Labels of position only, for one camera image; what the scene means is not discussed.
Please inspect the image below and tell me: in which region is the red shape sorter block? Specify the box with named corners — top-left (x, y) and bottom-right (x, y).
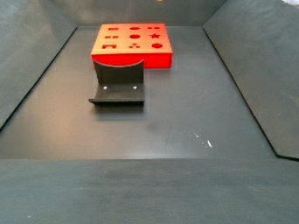
top-left (90, 23), bottom-right (173, 68)

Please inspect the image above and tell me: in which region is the black curved holder bracket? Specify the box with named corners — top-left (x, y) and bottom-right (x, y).
top-left (88, 60), bottom-right (145, 105)

